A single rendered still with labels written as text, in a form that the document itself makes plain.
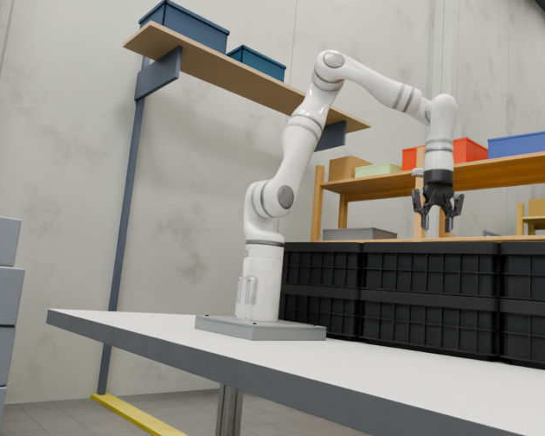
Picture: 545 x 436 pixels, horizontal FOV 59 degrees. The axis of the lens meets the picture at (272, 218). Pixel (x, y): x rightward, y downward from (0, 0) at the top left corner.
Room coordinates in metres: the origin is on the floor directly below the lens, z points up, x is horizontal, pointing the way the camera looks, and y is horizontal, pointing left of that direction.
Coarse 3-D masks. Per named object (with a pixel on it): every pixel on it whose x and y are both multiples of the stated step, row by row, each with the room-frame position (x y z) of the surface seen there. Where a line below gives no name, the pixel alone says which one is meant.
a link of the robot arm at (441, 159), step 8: (432, 152) 1.20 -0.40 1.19; (440, 152) 1.19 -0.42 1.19; (448, 152) 1.19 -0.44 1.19; (424, 160) 1.22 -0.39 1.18; (432, 160) 1.19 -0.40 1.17; (440, 160) 1.18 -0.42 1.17; (448, 160) 1.19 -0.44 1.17; (424, 168) 1.22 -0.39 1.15; (432, 168) 1.19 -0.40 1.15; (440, 168) 1.18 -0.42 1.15; (448, 168) 1.19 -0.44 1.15; (416, 176) 1.29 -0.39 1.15
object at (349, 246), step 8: (288, 248) 1.24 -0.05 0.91; (296, 248) 1.23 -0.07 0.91; (304, 248) 1.21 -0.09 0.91; (312, 248) 1.20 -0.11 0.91; (320, 248) 1.18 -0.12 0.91; (328, 248) 1.17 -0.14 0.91; (336, 248) 1.15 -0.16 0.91; (344, 248) 1.14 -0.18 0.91; (352, 248) 1.12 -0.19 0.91; (360, 248) 1.12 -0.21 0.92
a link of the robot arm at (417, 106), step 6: (414, 90) 1.19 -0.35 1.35; (414, 96) 1.19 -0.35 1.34; (420, 96) 1.19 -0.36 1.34; (408, 102) 1.19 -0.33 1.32; (414, 102) 1.19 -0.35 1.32; (420, 102) 1.22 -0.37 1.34; (426, 102) 1.24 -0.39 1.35; (408, 108) 1.21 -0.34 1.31; (414, 108) 1.20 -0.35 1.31; (420, 108) 1.24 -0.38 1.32; (426, 108) 1.22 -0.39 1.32; (408, 114) 1.24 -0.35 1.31; (414, 114) 1.23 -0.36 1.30; (420, 114) 1.24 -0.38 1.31; (426, 114) 1.23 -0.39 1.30; (420, 120) 1.25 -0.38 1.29; (426, 120) 1.24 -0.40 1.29
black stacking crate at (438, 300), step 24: (384, 312) 1.08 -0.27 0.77; (408, 312) 1.04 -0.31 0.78; (432, 312) 1.01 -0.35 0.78; (456, 312) 0.98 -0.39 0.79; (480, 312) 0.95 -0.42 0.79; (360, 336) 1.12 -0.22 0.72; (384, 336) 1.08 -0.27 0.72; (408, 336) 1.04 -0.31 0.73; (432, 336) 1.01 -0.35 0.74; (456, 336) 0.98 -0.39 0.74; (480, 336) 0.95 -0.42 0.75; (480, 360) 0.96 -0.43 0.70
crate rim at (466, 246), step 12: (372, 252) 1.09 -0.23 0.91; (384, 252) 1.07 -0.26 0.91; (396, 252) 1.05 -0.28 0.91; (408, 252) 1.04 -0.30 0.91; (420, 252) 1.02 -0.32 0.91; (432, 252) 1.00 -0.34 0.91; (444, 252) 0.99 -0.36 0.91; (456, 252) 0.97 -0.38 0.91; (468, 252) 0.96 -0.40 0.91; (480, 252) 0.94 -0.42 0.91; (492, 252) 0.93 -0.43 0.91
